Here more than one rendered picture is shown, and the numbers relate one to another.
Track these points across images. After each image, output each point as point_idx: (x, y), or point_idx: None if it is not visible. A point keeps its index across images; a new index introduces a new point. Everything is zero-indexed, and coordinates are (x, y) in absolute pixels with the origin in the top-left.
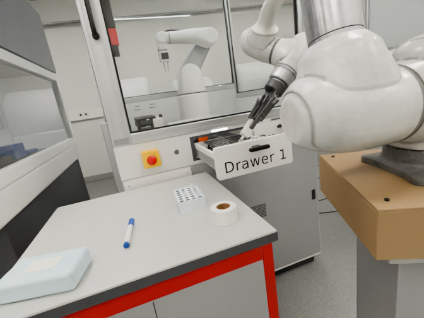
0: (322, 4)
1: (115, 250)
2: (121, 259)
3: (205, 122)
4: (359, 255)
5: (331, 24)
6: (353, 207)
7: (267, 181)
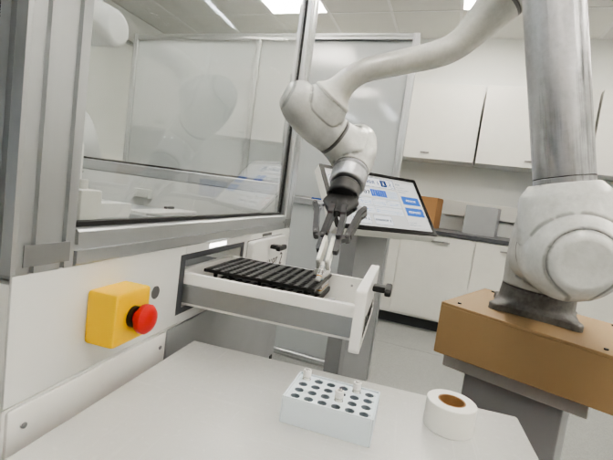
0: (587, 144)
1: None
2: None
3: (208, 224)
4: None
5: (593, 167)
6: (556, 363)
7: (242, 349)
